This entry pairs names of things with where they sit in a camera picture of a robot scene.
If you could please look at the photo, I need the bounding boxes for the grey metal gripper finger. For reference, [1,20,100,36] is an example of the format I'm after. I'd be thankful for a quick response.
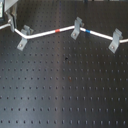
[6,10,17,32]

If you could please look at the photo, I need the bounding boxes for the white cable with coloured marks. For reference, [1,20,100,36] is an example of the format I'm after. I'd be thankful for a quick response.
[0,22,128,44]

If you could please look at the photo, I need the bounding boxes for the left grey cable clip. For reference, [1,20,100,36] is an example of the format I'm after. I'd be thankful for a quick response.
[17,25,34,51]

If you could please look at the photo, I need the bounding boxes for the grey cable clip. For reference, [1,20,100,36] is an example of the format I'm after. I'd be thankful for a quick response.
[17,25,34,51]
[71,17,84,40]
[109,29,123,53]

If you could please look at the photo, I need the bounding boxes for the middle grey cable clip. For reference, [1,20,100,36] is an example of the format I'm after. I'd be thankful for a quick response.
[71,17,84,40]

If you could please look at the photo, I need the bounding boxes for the right grey cable clip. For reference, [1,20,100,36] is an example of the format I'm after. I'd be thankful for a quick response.
[109,29,123,53]

